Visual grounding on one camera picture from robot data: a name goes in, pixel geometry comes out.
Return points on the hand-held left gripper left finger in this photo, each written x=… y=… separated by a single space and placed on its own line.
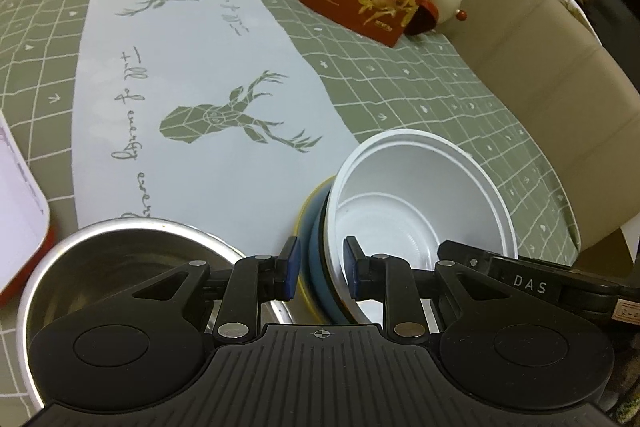
x=290 y=267

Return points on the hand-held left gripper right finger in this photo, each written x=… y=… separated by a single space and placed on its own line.
x=351 y=269

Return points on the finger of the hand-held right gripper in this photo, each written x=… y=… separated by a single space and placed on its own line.
x=465 y=252

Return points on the blue ceramic bowl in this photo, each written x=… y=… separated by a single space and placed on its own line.
x=315 y=267

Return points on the white plastic bowl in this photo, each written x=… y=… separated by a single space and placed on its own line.
x=425 y=187

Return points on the stainless steel bowl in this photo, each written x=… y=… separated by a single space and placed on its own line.
x=125 y=247

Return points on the green checked tablecloth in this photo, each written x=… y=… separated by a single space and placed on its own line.
x=425 y=82

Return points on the beige sofa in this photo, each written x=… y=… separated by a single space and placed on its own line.
x=550 y=72

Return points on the white deer print table runner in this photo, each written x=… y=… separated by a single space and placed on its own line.
x=200 y=57

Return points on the dark red round object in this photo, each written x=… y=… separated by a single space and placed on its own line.
x=422 y=19

